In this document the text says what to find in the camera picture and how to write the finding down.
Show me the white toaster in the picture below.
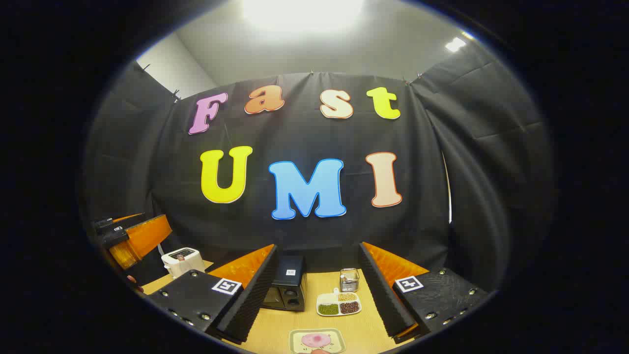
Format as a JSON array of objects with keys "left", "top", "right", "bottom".
[{"left": 161, "top": 247, "right": 206, "bottom": 279}]

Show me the pink round food slice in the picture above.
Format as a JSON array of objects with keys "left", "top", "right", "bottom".
[{"left": 301, "top": 333, "right": 331, "bottom": 349}]

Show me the white divided bean tray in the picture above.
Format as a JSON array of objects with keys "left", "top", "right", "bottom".
[{"left": 316, "top": 287, "right": 362, "bottom": 317}]

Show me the square white plate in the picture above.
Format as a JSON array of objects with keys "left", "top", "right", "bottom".
[{"left": 288, "top": 328, "right": 346, "bottom": 354}]

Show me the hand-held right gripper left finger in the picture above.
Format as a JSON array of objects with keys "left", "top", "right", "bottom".
[{"left": 146, "top": 243, "right": 279, "bottom": 345}]

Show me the clear utensil holder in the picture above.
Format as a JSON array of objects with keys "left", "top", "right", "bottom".
[{"left": 340, "top": 268, "right": 360, "bottom": 293}]

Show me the black electric oven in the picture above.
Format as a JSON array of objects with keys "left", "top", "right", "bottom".
[{"left": 262, "top": 255, "right": 308, "bottom": 312}]

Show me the black backdrop cloth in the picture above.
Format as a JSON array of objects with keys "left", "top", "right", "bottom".
[{"left": 81, "top": 49, "right": 558, "bottom": 295}]

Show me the large ceiling light panel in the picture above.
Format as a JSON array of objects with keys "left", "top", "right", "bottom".
[{"left": 241, "top": 0, "right": 367, "bottom": 32}]

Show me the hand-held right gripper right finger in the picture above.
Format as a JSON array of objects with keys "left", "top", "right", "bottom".
[{"left": 358, "top": 241, "right": 490, "bottom": 340}]

